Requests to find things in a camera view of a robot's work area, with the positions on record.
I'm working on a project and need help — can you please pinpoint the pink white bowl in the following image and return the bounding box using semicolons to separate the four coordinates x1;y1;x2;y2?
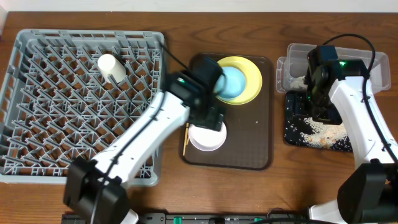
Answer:
188;123;227;152

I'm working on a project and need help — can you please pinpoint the wooden chopstick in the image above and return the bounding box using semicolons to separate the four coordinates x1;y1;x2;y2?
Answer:
182;123;190;156

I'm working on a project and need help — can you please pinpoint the light blue bowl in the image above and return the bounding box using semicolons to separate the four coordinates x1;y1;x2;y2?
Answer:
215;67;246;100

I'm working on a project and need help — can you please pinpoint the yellow round plate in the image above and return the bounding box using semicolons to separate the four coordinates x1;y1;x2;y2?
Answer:
218;56;262;105

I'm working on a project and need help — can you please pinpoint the white plastic cup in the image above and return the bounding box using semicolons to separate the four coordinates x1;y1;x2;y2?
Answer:
98;54;127;83

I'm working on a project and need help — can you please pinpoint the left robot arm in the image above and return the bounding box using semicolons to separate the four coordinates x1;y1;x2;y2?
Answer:
63;54;224;224

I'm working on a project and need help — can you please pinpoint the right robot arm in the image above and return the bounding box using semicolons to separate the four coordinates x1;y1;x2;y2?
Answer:
305;45;397;223

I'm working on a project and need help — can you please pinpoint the grey plastic dishwasher rack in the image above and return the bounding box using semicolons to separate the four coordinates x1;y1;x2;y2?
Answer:
1;29;166;184

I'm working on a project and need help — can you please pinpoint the spilled rice pile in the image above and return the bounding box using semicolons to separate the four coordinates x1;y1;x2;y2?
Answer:
285;93;354;150

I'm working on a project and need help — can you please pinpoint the black rectangular tray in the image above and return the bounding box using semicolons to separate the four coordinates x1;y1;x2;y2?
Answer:
283;90;354;152

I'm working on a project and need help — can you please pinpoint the crumpled white tissue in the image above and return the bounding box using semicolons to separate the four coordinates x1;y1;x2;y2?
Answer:
290;76;307;91

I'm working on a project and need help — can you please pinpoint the clear plastic bin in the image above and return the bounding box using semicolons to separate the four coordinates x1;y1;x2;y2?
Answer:
276;43;391;94

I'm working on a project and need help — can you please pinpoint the dark brown serving tray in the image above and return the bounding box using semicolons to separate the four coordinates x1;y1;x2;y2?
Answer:
179;55;274;170

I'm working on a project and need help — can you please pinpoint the black rail with green clips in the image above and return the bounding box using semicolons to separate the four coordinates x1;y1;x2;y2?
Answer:
137;212;303;224

